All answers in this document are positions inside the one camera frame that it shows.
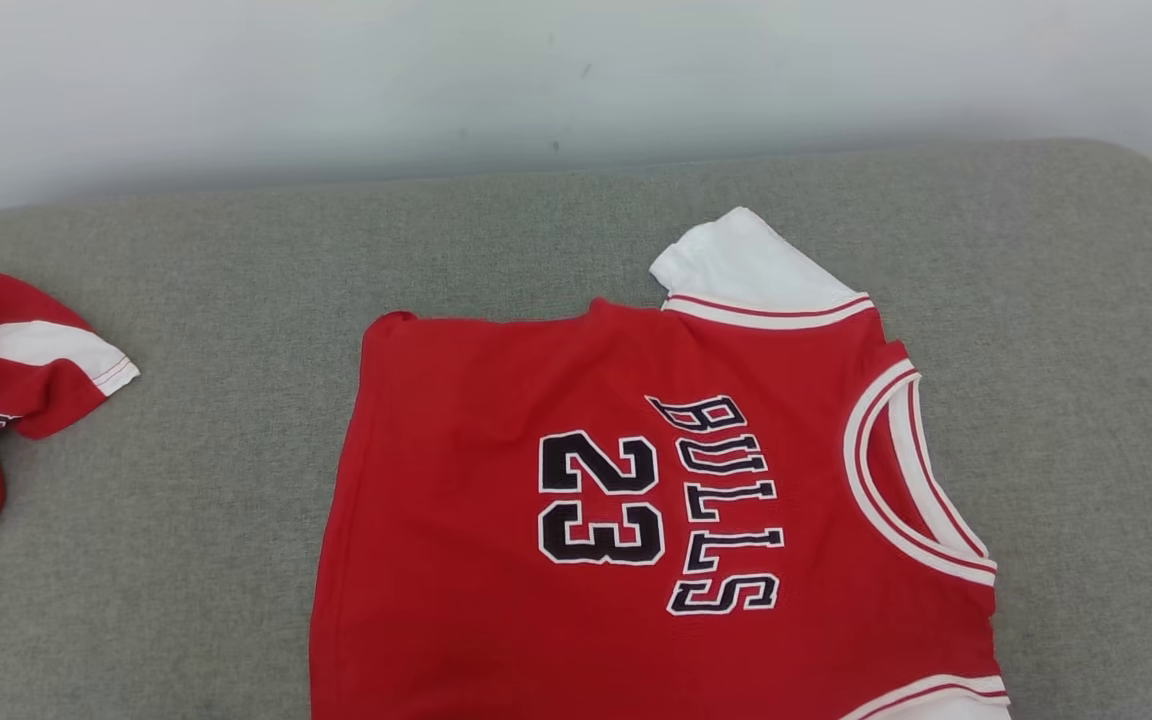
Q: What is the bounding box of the red white jersey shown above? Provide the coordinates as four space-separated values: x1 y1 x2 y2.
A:
0 271 141 533

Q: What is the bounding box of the red Bulls 23 jersey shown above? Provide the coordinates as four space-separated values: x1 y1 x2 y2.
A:
309 207 1012 720

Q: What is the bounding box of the grey fabric sofa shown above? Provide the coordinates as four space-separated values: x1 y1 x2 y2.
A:
0 138 1152 720

